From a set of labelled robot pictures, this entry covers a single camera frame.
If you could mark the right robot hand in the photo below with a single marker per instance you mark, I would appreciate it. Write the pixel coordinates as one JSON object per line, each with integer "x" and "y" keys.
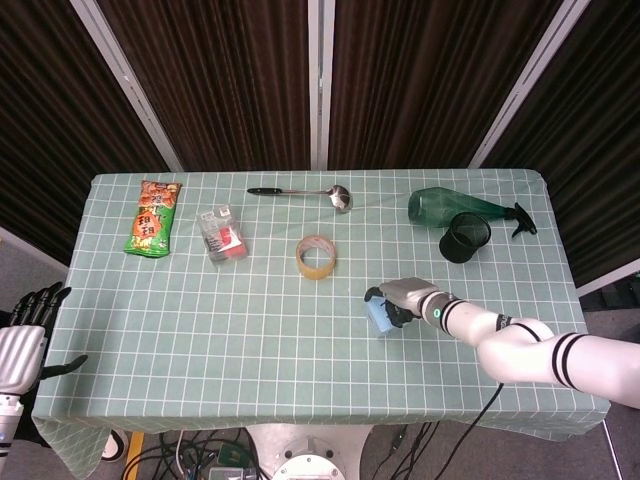
{"x": 407, "y": 292}

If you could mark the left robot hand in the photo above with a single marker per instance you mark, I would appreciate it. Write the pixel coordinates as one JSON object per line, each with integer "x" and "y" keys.
{"x": 20, "y": 350}

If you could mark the light blue small block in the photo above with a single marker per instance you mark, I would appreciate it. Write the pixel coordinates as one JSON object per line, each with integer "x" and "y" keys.
{"x": 379, "y": 321}

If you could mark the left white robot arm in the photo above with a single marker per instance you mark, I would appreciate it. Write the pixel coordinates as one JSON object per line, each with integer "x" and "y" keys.
{"x": 7, "y": 420}

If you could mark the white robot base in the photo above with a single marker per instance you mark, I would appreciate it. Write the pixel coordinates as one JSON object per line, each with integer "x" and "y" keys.
{"x": 310, "y": 445}

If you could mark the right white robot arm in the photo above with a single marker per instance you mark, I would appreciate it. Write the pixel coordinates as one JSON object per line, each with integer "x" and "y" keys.
{"x": 525, "y": 350}

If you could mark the black mesh pen cup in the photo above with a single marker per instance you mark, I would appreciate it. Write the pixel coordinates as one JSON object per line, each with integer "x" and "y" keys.
{"x": 460, "y": 252}

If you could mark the green spray bottle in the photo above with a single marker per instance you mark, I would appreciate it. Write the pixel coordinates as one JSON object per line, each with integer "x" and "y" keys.
{"x": 435, "y": 207}

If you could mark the yellow packing tape roll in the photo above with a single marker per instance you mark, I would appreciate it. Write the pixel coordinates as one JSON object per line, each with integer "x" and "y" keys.
{"x": 316, "y": 274}

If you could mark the white shoe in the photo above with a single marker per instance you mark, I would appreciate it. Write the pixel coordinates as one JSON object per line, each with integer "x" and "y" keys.
{"x": 115, "y": 444}

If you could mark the green grid tablecloth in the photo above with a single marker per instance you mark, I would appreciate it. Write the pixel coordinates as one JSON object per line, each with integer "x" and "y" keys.
{"x": 250, "y": 350}

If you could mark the green orange snack bag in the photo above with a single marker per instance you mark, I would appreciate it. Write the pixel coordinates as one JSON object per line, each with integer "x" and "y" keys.
{"x": 150, "y": 225}

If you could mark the clear plastic packet red label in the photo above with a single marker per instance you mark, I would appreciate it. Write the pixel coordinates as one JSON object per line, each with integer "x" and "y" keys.
{"x": 220, "y": 240}

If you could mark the green circuit board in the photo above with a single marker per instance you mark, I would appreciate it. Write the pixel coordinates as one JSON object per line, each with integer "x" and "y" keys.
{"x": 231, "y": 455}

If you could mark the white partition rail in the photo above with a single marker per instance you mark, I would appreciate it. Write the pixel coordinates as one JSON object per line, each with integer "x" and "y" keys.
{"x": 610, "y": 284}

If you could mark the white partition post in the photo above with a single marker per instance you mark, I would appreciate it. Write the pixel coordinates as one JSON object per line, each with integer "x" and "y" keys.
{"x": 525, "y": 85}
{"x": 130, "y": 85}
{"x": 320, "y": 85}

